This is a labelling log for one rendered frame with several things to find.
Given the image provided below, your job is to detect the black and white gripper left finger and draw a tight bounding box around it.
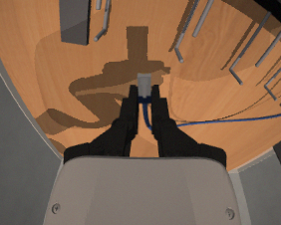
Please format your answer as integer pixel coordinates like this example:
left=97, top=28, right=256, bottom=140
left=63, top=85, right=140, bottom=165

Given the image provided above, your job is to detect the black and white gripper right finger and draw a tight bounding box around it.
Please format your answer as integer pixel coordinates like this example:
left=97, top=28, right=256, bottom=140
left=151, top=85, right=226, bottom=168

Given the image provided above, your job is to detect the blue patch cord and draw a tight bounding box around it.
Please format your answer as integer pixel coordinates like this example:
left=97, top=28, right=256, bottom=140
left=142, top=104, right=281, bottom=130

